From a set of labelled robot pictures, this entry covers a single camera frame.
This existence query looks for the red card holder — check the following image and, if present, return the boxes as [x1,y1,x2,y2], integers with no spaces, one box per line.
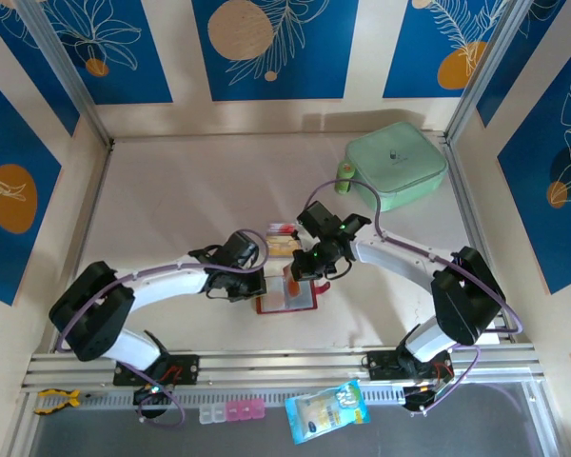
[254,275,333,316]

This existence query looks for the small green bottle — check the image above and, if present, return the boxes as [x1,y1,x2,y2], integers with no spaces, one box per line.
[333,160,356,195]

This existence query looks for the pink pill box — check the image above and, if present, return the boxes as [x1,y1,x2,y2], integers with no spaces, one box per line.
[226,399,266,423]

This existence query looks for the mint green zip case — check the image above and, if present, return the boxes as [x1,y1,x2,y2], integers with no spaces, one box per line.
[345,121,448,214]

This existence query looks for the clear pill box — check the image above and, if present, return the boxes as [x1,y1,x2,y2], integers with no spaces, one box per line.
[198,405,228,425]

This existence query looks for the black controller board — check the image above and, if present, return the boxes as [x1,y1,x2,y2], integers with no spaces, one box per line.
[402,384,447,418]
[132,384,175,423]

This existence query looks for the blue and white snack packet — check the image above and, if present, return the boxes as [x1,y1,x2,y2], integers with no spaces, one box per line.
[284,379,372,447]

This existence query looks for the grey metal panel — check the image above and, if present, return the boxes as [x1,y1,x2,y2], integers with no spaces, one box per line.
[28,383,546,457]

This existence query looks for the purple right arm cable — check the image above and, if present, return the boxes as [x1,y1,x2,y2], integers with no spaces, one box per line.
[305,178,526,415]

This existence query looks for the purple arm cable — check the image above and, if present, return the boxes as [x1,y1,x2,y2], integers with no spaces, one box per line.
[56,228,270,428]
[305,178,526,415]

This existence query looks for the aluminium rail beam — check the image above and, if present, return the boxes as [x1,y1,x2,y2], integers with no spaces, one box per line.
[21,343,546,394]

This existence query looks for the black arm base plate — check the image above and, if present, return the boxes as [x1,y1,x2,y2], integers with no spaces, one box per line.
[112,354,201,387]
[364,349,454,382]

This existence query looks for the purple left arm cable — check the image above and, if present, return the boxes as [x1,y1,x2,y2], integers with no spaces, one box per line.
[56,228,270,428]

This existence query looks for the aluminium side rail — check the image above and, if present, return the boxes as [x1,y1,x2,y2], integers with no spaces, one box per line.
[50,140,118,354]
[443,134,514,345]

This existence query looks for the slotted grey cable duct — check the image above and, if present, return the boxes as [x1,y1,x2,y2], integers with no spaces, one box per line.
[23,383,408,411]

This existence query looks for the yellow-handled pliers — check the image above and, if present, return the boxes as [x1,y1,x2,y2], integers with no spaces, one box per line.
[31,387,96,416]

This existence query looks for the aluminium corner post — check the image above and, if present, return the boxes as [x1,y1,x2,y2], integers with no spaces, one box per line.
[444,0,529,144]
[13,0,116,149]

